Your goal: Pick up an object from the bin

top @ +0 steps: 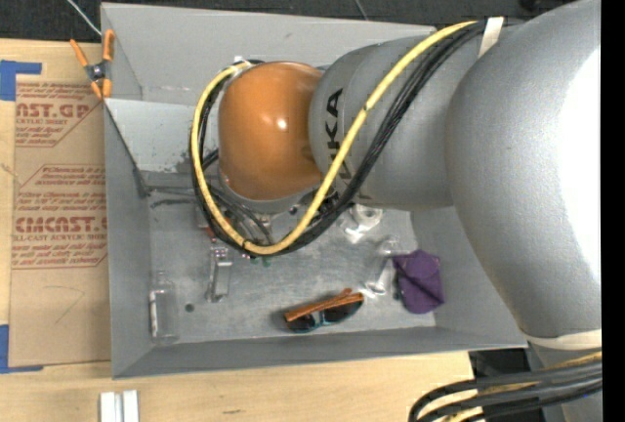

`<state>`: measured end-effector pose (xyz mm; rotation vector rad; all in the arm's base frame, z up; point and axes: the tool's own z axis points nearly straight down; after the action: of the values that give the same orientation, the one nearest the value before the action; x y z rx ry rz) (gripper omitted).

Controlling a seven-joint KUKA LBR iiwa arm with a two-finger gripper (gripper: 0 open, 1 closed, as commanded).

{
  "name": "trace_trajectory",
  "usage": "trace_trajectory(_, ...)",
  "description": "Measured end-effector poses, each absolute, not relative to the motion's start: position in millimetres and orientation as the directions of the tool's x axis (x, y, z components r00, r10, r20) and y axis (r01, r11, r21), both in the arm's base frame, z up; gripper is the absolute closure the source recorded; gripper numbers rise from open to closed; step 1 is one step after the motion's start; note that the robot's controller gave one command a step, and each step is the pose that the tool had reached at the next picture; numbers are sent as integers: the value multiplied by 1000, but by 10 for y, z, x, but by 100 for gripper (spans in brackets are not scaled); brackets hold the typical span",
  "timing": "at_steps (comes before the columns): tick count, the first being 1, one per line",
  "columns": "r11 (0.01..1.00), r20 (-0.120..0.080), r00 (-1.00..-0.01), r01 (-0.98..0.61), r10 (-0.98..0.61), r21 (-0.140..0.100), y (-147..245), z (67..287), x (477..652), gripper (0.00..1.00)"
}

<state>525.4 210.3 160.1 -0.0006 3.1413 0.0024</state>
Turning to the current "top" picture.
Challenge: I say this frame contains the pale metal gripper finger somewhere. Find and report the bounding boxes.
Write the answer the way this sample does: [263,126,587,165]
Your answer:
[205,245,234,304]

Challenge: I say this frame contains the clear glass bottle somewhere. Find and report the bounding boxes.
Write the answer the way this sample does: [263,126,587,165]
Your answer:
[147,270,181,346]

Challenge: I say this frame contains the grey metal bin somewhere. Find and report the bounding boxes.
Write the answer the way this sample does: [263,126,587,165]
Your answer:
[100,2,531,380]

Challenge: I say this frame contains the orange and teal sunglasses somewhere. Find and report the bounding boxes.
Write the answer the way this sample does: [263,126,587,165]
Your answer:
[283,287,365,335]

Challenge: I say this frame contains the clear glass thing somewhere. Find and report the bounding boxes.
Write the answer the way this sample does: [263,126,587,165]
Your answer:
[361,236,402,298]

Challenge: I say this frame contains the brown cardboard board red print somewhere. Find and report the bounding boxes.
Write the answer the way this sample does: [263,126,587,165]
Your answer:
[0,37,113,373]

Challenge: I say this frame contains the purple cloth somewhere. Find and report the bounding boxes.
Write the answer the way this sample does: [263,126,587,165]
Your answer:
[391,249,446,316]

